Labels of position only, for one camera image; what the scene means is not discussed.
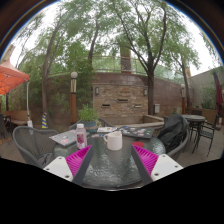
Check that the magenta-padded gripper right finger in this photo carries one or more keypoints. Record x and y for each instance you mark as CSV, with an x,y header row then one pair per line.
x,y
146,159

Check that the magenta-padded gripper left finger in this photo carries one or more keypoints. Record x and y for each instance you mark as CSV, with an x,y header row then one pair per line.
x,y
77,160

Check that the pink drink bottle white cap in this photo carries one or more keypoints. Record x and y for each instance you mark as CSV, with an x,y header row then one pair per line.
x,y
81,137

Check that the silver laptop with stickers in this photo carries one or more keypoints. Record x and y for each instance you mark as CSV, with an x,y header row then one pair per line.
x,y
65,137

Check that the black laptop with stickers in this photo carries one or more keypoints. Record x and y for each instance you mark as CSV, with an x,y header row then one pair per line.
x,y
136,132

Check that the small sticker-covered card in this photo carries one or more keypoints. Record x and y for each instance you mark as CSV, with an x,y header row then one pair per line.
x,y
97,135

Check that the grey chair holding jacket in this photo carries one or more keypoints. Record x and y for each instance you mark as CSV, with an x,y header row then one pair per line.
x,y
181,148

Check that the white ceramic mug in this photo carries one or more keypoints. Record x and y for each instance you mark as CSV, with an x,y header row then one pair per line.
x,y
114,141

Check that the white sticker-covered book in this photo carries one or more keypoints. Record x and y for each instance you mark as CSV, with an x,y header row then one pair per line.
x,y
106,129

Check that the green potted plant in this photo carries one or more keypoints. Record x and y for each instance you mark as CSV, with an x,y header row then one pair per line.
x,y
88,115

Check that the yellow blue striped cone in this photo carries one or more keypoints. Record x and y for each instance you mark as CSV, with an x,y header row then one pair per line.
x,y
45,121

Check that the round grey patio table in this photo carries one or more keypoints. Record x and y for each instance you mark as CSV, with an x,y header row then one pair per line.
x,y
194,118

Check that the black metal chair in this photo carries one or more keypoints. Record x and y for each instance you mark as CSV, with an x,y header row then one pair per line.
x,y
206,133

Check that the wooden bench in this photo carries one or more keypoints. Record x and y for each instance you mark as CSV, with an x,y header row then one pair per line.
x,y
18,116

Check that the closed maroon umbrella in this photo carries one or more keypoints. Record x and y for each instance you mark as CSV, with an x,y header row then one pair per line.
x,y
218,91

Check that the orange patio umbrella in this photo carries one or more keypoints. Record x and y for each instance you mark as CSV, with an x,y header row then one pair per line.
x,y
11,78

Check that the grey wall box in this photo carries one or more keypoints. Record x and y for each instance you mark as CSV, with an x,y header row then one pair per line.
x,y
157,108

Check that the globe-topped wooden lamp post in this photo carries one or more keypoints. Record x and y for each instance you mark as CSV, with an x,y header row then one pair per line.
x,y
73,103

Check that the slim wooden lamp post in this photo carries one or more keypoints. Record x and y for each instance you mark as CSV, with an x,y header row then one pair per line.
x,y
183,100

